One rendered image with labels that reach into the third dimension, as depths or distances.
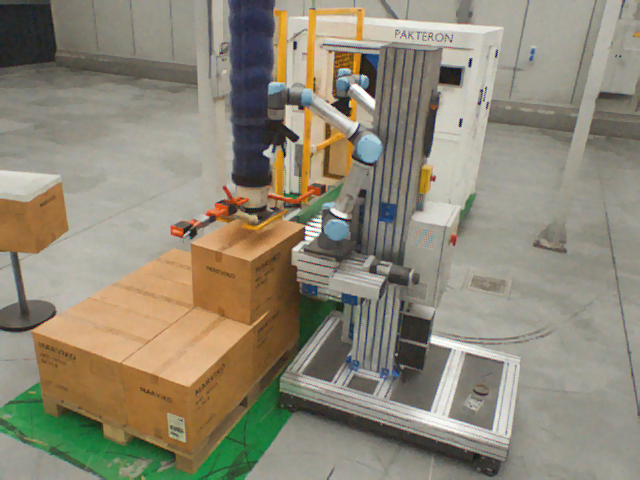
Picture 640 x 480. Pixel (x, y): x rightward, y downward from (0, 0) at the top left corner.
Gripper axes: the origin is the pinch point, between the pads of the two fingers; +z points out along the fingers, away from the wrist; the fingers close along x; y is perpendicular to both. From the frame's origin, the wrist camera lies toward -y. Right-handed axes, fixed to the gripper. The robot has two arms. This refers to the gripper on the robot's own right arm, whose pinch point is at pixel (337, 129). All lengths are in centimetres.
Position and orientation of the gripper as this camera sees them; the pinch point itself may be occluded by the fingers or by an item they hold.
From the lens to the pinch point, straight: 356.9
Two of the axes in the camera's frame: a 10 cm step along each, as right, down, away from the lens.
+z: -0.5, 9.1, 4.2
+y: 7.7, 3.0, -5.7
